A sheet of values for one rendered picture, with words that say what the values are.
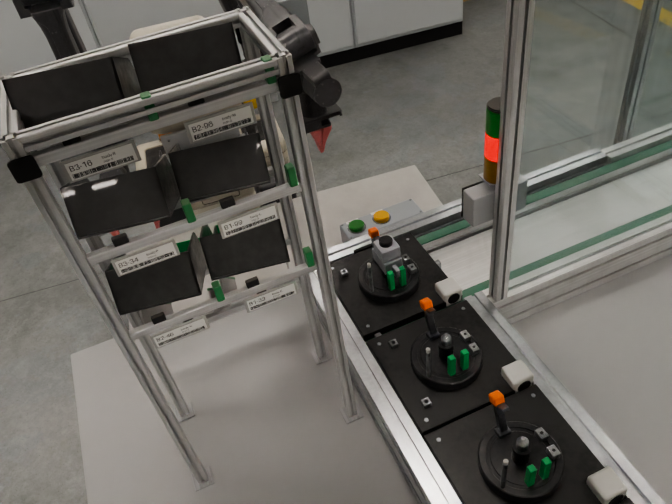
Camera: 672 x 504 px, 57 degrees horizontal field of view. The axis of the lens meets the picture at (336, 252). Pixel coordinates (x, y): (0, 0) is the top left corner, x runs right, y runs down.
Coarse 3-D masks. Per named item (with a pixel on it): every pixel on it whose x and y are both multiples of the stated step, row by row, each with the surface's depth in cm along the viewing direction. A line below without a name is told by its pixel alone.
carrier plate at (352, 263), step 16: (400, 240) 150; (416, 240) 150; (352, 256) 148; (368, 256) 148; (416, 256) 146; (336, 272) 145; (352, 272) 144; (432, 272) 141; (336, 288) 141; (352, 288) 141; (432, 288) 138; (352, 304) 137; (368, 304) 137; (384, 304) 136; (400, 304) 135; (416, 304) 135; (352, 320) 135; (368, 320) 133; (384, 320) 133; (400, 320) 132; (368, 336) 131
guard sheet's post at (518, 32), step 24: (528, 0) 91; (528, 24) 93; (504, 48) 97; (528, 48) 96; (504, 72) 100; (528, 72) 99; (504, 96) 102; (504, 120) 105; (504, 144) 108; (504, 168) 110; (504, 192) 114; (504, 216) 118; (504, 240) 122; (504, 264) 128; (504, 288) 132
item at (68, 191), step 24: (168, 168) 96; (72, 192) 84; (96, 192) 84; (120, 192) 85; (144, 192) 85; (168, 192) 90; (72, 216) 85; (96, 216) 85; (120, 216) 86; (144, 216) 86; (168, 216) 87
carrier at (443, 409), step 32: (416, 320) 132; (448, 320) 130; (480, 320) 129; (384, 352) 127; (416, 352) 123; (448, 352) 119; (480, 352) 121; (416, 384) 120; (448, 384) 117; (480, 384) 118; (512, 384) 116; (416, 416) 115; (448, 416) 114
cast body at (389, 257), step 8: (376, 240) 134; (384, 240) 133; (392, 240) 132; (376, 248) 134; (384, 248) 132; (392, 248) 132; (376, 256) 136; (384, 256) 132; (392, 256) 133; (400, 256) 134; (384, 264) 133; (392, 264) 134; (400, 264) 135; (384, 272) 135
